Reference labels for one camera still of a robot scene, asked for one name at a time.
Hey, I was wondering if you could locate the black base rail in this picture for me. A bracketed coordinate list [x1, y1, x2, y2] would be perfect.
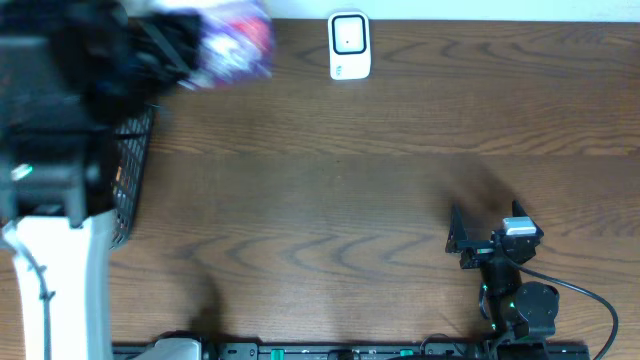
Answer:
[112, 337, 591, 360]

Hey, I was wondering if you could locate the grey plastic mesh basket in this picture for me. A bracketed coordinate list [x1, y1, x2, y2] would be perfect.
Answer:
[111, 105, 156, 249]

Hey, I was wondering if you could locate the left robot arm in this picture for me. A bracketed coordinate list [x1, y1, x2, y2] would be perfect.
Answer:
[1, 1, 202, 359]

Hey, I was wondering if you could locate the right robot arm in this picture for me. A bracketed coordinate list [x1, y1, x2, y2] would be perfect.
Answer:
[445, 201, 559, 359]

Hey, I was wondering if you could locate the purple snack package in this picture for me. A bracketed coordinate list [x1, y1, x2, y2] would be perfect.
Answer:
[181, 0, 275, 90]

